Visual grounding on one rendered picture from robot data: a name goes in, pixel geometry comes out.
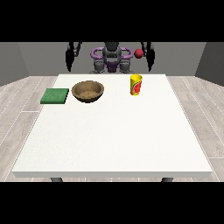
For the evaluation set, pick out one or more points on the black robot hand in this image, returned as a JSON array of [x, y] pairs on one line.
[[150, 58], [69, 58]]

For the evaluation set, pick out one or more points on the small red ball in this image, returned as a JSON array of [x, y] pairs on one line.
[[139, 53]]

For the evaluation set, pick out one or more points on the yellow cup with melon print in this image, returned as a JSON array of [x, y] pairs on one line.
[[136, 86]]

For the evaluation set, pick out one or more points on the brown wooden bowl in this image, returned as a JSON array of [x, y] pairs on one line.
[[87, 92]]

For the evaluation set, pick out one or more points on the green square pad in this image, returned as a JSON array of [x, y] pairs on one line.
[[54, 96]]

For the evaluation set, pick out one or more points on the grey robot trunk purple rings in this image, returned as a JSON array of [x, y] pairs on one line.
[[110, 59]]

